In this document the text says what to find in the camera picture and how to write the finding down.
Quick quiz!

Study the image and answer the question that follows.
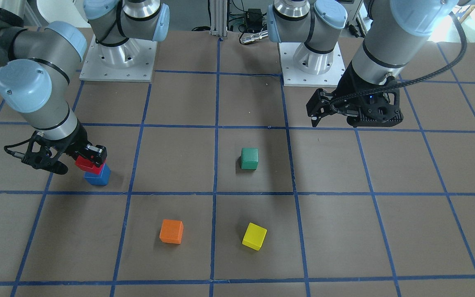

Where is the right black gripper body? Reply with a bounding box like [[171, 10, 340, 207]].
[[54, 122, 90, 162]]

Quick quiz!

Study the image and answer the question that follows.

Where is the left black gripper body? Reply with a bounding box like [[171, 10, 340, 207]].
[[332, 66, 398, 113]]

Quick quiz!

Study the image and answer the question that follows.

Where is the red block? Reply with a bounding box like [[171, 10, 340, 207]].
[[75, 156, 106, 175]]

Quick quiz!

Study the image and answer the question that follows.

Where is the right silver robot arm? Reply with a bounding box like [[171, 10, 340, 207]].
[[0, 0, 170, 174]]

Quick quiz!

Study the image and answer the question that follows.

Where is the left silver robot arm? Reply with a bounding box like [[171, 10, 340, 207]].
[[266, 0, 467, 127]]

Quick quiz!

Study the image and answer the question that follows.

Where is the blue block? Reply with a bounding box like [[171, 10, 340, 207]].
[[84, 163, 111, 186]]

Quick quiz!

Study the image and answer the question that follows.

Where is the green block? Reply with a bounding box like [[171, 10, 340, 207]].
[[240, 147, 259, 170]]

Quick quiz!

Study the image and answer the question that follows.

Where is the orange block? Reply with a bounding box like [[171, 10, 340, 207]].
[[160, 219, 183, 244]]

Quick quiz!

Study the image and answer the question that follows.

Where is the yellow block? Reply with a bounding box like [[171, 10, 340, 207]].
[[242, 222, 267, 251]]

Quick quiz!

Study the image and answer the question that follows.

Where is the silver metal connector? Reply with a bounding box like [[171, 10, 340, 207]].
[[239, 30, 269, 45]]

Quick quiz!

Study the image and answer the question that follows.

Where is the black power adapter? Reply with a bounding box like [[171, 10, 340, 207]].
[[244, 8, 263, 33]]

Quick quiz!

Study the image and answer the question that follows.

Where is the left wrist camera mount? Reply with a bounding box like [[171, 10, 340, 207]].
[[346, 89, 404, 127]]

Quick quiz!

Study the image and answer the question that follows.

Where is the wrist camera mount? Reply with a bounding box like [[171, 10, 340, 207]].
[[3, 131, 71, 175], [346, 89, 404, 127]]

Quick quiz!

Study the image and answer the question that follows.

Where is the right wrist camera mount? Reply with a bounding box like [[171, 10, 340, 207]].
[[3, 131, 71, 175]]

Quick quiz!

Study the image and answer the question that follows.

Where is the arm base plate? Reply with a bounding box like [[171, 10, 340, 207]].
[[278, 42, 345, 88], [80, 39, 158, 83]]

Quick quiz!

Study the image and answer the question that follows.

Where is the black braided cable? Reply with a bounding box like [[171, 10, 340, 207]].
[[328, 8, 469, 114]]

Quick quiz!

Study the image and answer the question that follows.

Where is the aluminium frame post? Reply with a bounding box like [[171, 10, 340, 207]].
[[207, 0, 229, 39]]

